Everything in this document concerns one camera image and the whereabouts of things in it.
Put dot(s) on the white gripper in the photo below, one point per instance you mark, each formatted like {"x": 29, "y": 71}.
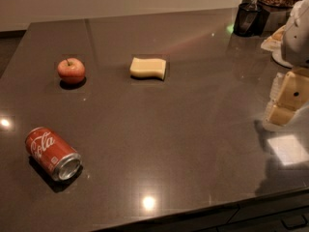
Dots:
{"x": 296, "y": 39}

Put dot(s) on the red coke can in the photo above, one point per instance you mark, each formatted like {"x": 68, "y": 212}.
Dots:
{"x": 57, "y": 158}

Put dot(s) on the black napkin holder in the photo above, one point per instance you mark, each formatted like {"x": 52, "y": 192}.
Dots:
{"x": 250, "y": 22}

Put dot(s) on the yellow sponge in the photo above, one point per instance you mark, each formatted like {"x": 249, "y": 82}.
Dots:
{"x": 145, "y": 68}

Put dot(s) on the red apple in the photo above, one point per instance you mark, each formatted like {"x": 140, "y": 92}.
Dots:
{"x": 71, "y": 71}

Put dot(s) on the dark drawer handle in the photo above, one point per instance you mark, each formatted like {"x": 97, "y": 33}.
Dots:
{"x": 295, "y": 222}

